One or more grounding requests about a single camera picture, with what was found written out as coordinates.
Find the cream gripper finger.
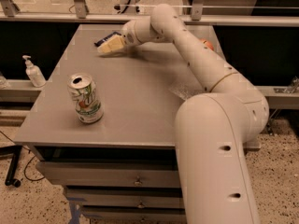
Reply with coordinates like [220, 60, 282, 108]
[100, 35, 125, 49]
[98, 47, 125, 57]

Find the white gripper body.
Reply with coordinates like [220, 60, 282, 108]
[121, 18, 156, 46]

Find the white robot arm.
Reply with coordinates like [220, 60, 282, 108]
[97, 4, 269, 224]

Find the white green 7up can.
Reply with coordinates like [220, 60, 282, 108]
[67, 73, 104, 124]

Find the metal window railing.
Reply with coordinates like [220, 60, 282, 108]
[0, 0, 299, 27]

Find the red apple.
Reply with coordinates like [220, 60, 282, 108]
[199, 38, 214, 50]

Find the grey drawer cabinet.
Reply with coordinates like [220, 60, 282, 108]
[13, 23, 262, 224]

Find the white pump sanitizer bottle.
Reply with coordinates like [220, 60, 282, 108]
[22, 55, 46, 88]

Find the top grey drawer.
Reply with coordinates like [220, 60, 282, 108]
[36, 161, 180, 188]

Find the grey drawer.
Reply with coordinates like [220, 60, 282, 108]
[64, 188, 184, 209]
[80, 206, 187, 223]
[36, 161, 180, 188]

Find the black chair leg with caster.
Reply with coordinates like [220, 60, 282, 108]
[0, 146, 21, 188]

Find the middle grey drawer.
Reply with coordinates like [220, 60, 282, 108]
[64, 188, 184, 209]

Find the bottom grey drawer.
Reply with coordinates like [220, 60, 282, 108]
[80, 206, 187, 223]

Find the black floor cable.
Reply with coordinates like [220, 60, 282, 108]
[0, 131, 46, 183]

